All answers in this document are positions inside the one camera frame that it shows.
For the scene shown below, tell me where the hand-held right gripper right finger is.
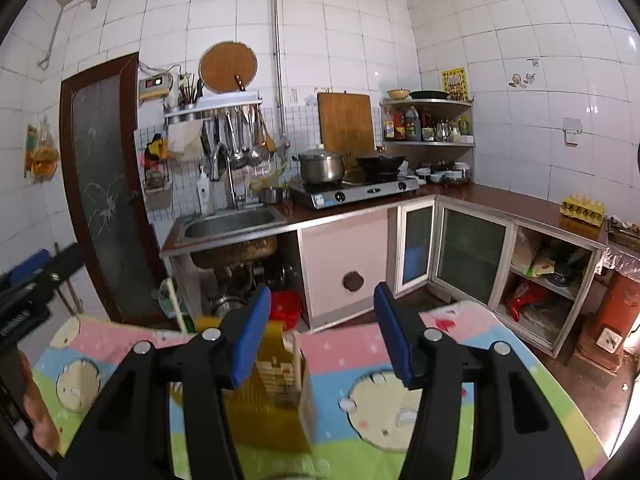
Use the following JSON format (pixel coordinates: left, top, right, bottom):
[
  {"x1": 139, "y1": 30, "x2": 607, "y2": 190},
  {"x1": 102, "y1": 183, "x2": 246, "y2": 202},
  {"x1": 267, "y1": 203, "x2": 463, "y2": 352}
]
[{"x1": 374, "y1": 282, "x2": 586, "y2": 480}]

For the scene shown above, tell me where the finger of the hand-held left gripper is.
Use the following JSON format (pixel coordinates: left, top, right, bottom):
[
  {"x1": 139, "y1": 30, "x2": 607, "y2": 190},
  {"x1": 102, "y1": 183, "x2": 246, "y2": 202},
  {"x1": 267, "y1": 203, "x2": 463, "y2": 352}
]
[
  {"x1": 27, "y1": 242, "x2": 87, "y2": 308},
  {"x1": 0, "y1": 249, "x2": 53, "y2": 298}
]

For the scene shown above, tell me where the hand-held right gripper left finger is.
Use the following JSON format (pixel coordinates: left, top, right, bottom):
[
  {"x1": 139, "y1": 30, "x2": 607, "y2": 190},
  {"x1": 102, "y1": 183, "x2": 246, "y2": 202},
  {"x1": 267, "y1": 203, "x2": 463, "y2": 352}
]
[{"x1": 57, "y1": 284, "x2": 272, "y2": 480}]

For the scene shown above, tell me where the yellow perforated utensil holder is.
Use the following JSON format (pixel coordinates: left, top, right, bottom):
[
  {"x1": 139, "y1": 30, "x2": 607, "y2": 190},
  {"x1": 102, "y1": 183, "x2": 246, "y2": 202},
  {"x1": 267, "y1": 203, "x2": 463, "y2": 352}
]
[{"x1": 196, "y1": 314, "x2": 319, "y2": 455}]

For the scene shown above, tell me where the person's left hand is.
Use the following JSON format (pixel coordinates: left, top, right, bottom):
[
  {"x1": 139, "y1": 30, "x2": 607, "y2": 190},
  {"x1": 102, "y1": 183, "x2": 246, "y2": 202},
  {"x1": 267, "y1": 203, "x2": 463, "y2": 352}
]
[{"x1": 19, "y1": 354, "x2": 62, "y2": 457}]

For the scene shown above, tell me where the red bucket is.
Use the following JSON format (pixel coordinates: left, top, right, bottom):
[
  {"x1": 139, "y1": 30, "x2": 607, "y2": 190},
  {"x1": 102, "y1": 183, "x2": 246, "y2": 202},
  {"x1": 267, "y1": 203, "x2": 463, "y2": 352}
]
[{"x1": 269, "y1": 290, "x2": 304, "y2": 332}]

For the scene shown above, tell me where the printed cartoon blanket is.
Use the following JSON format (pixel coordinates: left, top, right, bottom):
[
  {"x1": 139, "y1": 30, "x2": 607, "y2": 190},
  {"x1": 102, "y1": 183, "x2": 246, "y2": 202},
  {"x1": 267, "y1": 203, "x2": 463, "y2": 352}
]
[{"x1": 30, "y1": 300, "x2": 610, "y2": 480}]

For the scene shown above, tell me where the pale wooden chopstick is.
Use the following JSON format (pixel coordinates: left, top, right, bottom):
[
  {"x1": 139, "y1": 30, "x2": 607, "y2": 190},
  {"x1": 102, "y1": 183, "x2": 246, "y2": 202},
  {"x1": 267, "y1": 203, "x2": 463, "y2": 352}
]
[{"x1": 166, "y1": 277, "x2": 189, "y2": 337}]

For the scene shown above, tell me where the dark wooden glass door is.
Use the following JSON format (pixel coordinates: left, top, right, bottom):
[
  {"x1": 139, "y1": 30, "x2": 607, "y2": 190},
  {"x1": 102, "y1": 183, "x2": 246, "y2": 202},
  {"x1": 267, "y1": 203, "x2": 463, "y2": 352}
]
[{"x1": 60, "y1": 52, "x2": 169, "y2": 326}]

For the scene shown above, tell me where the kitchen counter cabinet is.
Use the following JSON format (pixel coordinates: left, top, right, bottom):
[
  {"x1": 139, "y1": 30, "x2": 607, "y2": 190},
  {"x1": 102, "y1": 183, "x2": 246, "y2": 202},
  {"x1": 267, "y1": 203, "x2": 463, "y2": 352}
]
[{"x1": 160, "y1": 182, "x2": 610, "y2": 358}]

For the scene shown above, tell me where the stainless steel sink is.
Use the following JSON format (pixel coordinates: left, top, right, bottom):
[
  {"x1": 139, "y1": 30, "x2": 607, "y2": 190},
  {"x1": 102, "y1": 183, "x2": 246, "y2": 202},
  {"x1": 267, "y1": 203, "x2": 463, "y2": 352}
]
[{"x1": 179, "y1": 207, "x2": 289, "y2": 242}]

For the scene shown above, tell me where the hanging yellow bag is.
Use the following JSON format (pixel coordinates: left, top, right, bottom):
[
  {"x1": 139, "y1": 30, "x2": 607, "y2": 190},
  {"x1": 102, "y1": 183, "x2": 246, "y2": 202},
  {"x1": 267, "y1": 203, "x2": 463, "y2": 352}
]
[{"x1": 24, "y1": 119, "x2": 62, "y2": 182}]

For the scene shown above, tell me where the steel gas stove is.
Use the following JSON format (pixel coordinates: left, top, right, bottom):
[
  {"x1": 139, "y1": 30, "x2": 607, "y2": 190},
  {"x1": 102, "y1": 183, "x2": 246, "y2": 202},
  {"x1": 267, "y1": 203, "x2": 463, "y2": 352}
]
[{"x1": 289, "y1": 172, "x2": 421, "y2": 211}]

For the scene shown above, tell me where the white soap bottle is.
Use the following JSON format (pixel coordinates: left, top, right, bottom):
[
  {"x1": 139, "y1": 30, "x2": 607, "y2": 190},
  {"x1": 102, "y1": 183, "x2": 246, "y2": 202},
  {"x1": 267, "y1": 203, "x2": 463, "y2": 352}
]
[{"x1": 195, "y1": 166, "x2": 212, "y2": 214}]

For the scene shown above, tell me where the group of bowls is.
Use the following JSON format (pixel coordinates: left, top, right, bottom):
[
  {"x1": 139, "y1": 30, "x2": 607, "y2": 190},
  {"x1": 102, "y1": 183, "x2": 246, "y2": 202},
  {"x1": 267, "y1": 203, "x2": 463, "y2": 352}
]
[{"x1": 414, "y1": 160, "x2": 474, "y2": 189}]

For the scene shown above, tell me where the black wok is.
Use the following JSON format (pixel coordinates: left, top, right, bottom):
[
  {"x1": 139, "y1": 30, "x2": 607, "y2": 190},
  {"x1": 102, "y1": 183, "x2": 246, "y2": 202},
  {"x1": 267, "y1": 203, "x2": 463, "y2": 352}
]
[{"x1": 354, "y1": 154, "x2": 407, "y2": 182}]

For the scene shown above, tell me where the chrome faucet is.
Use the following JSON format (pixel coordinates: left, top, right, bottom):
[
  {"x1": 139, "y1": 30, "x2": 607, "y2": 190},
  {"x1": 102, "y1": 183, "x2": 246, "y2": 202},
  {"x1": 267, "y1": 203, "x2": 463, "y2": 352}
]
[{"x1": 208, "y1": 142, "x2": 242, "y2": 211}]

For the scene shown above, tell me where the steel pot with lid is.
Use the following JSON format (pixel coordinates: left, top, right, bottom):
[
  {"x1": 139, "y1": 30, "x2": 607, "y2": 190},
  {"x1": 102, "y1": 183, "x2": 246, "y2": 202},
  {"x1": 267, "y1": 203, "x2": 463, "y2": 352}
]
[{"x1": 298, "y1": 146, "x2": 347, "y2": 185}]

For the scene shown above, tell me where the row of hanging ladles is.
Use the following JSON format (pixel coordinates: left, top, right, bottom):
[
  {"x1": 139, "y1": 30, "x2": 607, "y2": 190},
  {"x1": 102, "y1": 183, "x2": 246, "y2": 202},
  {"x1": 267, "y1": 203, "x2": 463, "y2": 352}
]
[{"x1": 200, "y1": 105, "x2": 277, "y2": 171}]

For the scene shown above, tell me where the row of sauce bottles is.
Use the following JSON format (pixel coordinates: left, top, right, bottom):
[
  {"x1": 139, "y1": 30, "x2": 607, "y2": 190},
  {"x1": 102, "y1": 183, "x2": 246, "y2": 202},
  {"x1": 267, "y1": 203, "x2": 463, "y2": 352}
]
[{"x1": 382, "y1": 105, "x2": 474, "y2": 143}]

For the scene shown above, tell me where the steel chopstick cup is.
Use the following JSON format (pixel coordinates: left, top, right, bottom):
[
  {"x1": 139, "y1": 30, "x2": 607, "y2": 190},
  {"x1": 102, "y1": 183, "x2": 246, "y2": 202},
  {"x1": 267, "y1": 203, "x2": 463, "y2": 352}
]
[{"x1": 177, "y1": 72, "x2": 204, "y2": 112}]

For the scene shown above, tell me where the rectangular wooden cutting board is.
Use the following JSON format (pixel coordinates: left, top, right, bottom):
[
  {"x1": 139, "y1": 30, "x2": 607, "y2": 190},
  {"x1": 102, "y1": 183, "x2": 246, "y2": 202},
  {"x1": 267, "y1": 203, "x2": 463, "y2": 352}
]
[{"x1": 317, "y1": 91, "x2": 376, "y2": 155}]

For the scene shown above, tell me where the yellow egg tray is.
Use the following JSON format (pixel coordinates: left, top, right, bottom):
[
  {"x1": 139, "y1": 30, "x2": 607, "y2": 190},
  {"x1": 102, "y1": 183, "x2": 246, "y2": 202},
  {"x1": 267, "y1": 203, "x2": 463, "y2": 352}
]
[{"x1": 559, "y1": 194, "x2": 607, "y2": 226}]

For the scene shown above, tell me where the white corner shelf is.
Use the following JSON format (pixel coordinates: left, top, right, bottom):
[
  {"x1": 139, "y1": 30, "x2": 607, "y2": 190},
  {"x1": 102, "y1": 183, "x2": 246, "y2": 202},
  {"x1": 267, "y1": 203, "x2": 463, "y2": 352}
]
[{"x1": 379, "y1": 97, "x2": 476, "y2": 149}]

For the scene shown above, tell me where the foil covered ledge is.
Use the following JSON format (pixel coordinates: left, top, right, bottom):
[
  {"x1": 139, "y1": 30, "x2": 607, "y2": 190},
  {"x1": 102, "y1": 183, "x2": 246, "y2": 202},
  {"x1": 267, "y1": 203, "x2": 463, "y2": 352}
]
[{"x1": 601, "y1": 246, "x2": 640, "y2": 277}]

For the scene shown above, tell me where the round bamboo board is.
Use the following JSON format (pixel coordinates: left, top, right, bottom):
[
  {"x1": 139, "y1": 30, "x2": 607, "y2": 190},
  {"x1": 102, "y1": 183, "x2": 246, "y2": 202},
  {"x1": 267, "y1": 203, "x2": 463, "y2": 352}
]
[{"x1": 198, "y1": 42, "x2": 260, "y2": 95}]

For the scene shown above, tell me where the wire wall basket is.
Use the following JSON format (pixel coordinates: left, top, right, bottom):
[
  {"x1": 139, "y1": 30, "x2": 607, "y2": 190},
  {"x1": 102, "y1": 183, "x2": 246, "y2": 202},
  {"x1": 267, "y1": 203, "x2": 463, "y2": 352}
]
[{"x1": 142, "y1": 134, "x2": 174, "y2": 212}]

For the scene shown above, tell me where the grey wall control box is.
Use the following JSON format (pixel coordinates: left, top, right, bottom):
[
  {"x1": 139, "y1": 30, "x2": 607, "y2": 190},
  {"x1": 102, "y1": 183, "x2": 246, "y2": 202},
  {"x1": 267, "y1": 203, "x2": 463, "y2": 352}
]
[{"x1": 138, "y1": 75, "x2": 174, "y2": 101}]

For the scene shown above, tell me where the white wall rack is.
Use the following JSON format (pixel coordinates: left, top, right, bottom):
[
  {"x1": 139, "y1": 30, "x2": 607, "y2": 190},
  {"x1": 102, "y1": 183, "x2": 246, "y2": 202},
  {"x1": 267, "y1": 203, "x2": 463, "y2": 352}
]
[{"x1": 163, "y1": 91, "x2": 265, "y2": 126}]

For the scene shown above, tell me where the yellow wall poster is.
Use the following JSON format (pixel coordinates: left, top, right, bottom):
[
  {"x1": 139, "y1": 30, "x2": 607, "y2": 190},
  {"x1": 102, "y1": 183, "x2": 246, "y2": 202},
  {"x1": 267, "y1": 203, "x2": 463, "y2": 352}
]
[{"x1": 440, "y1": 66, "x2": 470, "y2": 102}]

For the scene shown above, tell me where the metal wall pipe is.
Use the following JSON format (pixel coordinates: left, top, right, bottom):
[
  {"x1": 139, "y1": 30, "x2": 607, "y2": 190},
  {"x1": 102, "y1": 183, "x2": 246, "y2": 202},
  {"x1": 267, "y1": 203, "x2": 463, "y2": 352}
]
[{"x1": 271, "y1": 0, "x2": 287, "y2": 137}]

